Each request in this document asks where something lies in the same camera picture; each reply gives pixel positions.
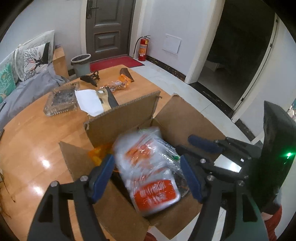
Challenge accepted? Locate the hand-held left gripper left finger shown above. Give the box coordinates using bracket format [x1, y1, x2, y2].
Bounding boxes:
[26, 154, 116, 241]

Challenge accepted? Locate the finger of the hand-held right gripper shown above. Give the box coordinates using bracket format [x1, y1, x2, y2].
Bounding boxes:
[188, 135, 226, 154]
[176, 145, 215, 173]

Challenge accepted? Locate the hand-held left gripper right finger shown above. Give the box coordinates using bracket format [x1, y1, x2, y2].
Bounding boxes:
[180, 155, 270, 241]

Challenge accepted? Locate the clear bag of orange packets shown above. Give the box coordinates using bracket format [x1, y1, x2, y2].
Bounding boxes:
[113, 127, 182, 212]

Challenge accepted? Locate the cardboard box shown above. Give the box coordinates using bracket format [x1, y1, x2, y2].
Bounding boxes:
[59, 90, 228, 240]

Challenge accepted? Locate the yellow orange snack packet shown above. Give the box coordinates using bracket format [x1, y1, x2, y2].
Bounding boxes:
[89, 144, 114, 166]

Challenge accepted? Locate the white green snack packet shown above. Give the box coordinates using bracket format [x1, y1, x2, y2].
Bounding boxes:
[155, 137, 181, 163]

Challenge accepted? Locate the white paper sheet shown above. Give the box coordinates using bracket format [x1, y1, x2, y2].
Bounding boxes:
[75, 89, 103, 116]

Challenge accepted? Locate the beige black pouch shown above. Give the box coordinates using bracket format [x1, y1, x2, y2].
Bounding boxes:
[97, 88, 119, 114]

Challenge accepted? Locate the glass ashtray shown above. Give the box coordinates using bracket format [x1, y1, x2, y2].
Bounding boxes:
[44, 82, 80, 116]

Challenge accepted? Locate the orange clear snack packet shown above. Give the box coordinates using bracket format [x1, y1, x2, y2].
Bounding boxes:
[99, 80, 131, 92]

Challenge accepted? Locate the black tool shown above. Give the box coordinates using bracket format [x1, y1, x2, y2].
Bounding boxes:
[80, 71, 100, 87]

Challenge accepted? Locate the brown leather pouch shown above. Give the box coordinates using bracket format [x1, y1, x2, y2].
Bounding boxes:
[120, 68, 135, 82]

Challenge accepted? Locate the red fire extinguisher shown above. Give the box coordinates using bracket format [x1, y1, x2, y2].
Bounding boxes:
[134, 35, 151, 62]

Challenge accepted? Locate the grey trash bin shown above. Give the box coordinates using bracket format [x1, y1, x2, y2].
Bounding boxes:
[70, 54, 91, 77]

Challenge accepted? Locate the grey blanket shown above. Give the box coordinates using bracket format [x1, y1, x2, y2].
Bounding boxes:
[0, 64, 70, 130]

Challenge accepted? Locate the red doormat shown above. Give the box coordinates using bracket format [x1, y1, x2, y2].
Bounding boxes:
[90, 56, 144, 73]

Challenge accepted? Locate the wooden side table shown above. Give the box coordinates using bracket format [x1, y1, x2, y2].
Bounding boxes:
[53, 46, 70, 79]

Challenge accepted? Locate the white tree print pillow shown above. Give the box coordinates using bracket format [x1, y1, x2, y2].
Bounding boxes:
[17, 42, 51, 81]

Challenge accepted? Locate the teal patterned pillow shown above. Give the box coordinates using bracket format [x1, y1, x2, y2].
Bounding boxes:
[0, 62, 16, 98]

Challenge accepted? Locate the dark brown door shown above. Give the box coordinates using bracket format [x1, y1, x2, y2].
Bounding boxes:
[85, 0, 137, 63]

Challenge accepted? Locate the grey sofa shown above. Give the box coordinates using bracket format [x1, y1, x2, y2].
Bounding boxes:
[0, 30, 70, 130]

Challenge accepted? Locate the white wall panel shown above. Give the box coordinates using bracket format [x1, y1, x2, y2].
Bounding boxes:
[162, 34, 182, 55]

